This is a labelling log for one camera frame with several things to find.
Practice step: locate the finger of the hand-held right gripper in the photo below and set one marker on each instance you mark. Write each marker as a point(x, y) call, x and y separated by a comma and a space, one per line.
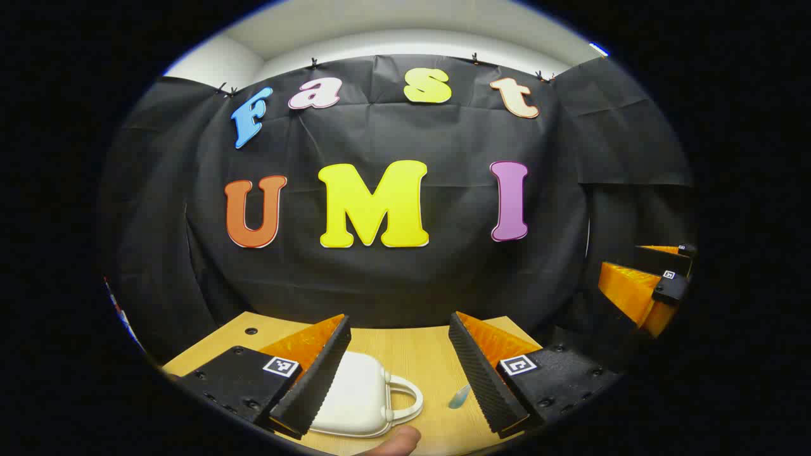
point(662, 258)
point(668, 290)

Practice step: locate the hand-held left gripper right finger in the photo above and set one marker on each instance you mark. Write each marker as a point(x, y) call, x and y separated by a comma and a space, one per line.
point(481, 380)

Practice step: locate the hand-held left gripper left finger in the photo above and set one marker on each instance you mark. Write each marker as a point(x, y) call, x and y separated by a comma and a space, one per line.
point(317, 380)

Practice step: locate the light blue tube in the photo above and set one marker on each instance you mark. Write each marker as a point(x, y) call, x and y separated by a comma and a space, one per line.
point(459, 397)

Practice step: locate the white suitcase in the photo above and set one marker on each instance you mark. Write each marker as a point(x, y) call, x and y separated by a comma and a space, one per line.
point(361, 392)

